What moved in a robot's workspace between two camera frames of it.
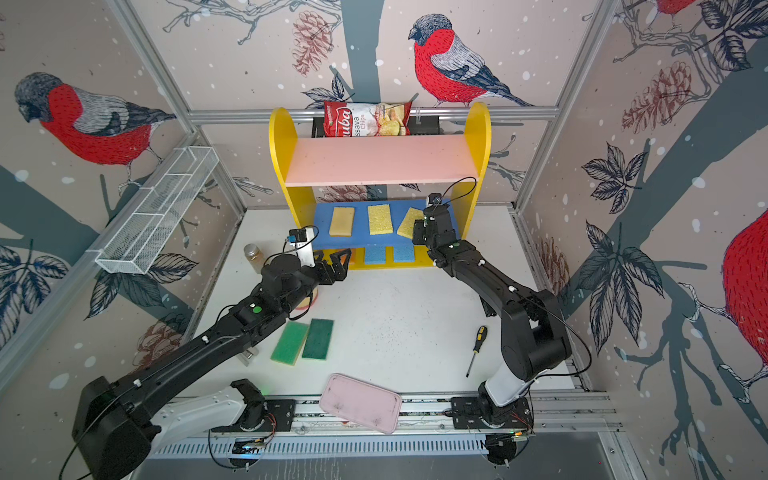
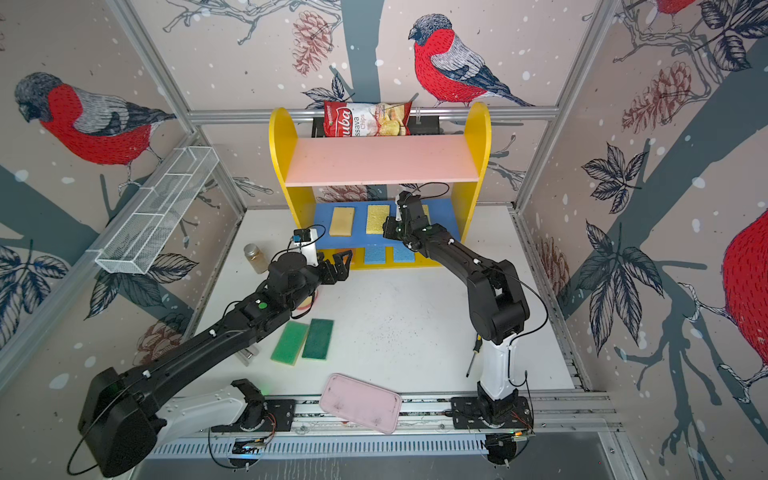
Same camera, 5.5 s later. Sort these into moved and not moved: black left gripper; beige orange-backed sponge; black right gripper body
Moved: black right gripper body
Not moved: beige orange-backed sponge; black left gripper
